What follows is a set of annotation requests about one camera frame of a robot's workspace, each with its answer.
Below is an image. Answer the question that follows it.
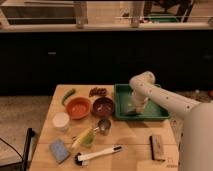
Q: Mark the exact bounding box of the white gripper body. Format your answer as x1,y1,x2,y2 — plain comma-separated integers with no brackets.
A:
131,91,148,108

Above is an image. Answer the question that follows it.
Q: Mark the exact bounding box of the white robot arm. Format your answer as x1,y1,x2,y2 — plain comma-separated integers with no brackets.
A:
129,71,213,171

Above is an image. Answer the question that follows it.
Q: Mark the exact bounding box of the green plastic tray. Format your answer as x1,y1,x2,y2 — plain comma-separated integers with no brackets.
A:
114,84,170,121

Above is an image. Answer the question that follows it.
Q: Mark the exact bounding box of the dark purple bowl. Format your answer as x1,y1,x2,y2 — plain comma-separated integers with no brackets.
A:
92,97,115,117

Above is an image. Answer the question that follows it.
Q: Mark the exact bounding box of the red brown food pile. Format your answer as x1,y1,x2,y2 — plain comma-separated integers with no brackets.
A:
89,87,107,97

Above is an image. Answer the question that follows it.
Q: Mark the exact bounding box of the metal measuring cup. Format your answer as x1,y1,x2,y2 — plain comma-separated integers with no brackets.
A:
93,119,111,136

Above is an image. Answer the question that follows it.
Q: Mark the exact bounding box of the wooden block brush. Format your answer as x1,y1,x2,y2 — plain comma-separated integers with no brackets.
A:
149,134,165,162

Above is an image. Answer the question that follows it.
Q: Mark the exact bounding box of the orange bowl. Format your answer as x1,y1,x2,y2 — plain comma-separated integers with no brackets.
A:
66,97,91,120

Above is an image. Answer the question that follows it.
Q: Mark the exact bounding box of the green pepper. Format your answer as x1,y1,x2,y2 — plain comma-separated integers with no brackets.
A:
61,89,76,106

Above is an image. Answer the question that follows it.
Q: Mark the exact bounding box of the yellow green corn toy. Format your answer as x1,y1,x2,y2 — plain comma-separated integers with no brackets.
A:
71,127,94,149

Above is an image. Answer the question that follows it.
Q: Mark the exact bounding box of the white cup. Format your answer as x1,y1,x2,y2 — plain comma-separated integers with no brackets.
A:
52,113,70,131

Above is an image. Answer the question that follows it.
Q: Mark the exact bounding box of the white dish brush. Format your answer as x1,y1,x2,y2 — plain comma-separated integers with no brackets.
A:
74,146,122,166

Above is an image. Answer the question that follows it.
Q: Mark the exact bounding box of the blue sponge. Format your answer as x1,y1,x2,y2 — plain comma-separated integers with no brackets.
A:
49,139,70,164

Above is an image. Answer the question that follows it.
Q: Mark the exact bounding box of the black chair frame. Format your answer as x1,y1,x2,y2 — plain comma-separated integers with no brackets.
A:
0,128,35,171

